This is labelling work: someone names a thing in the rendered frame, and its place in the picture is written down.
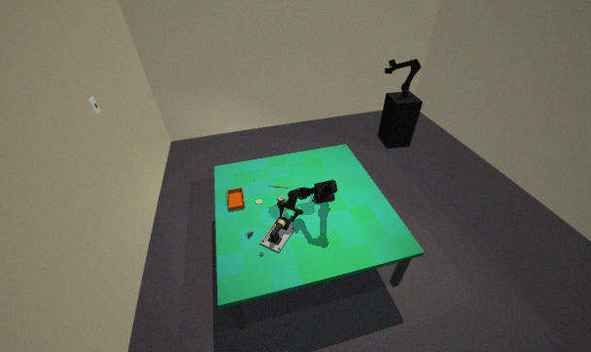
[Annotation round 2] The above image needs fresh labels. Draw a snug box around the orange open tray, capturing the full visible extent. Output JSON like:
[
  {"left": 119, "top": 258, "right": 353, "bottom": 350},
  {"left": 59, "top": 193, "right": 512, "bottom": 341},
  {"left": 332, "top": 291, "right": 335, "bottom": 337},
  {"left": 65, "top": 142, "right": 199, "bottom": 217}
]
[{"left": 227, "top": 188, "right": 245, "bottom": 211}]

